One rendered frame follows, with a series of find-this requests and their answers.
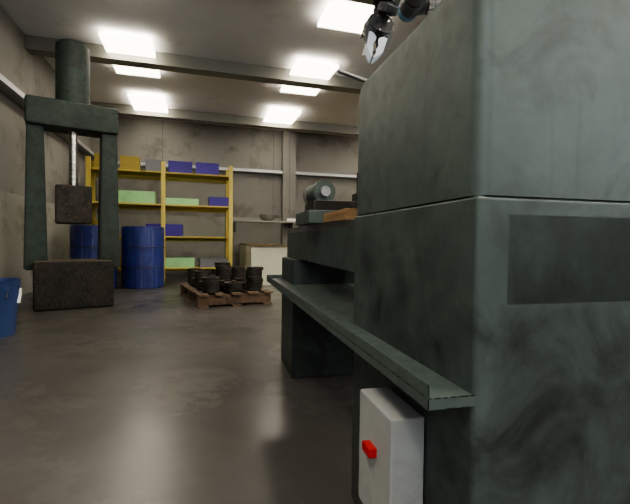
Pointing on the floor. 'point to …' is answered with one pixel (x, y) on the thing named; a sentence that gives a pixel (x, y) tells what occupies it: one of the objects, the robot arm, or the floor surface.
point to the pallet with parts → (225, 286)
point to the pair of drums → (143, 278)
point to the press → (97, 282)
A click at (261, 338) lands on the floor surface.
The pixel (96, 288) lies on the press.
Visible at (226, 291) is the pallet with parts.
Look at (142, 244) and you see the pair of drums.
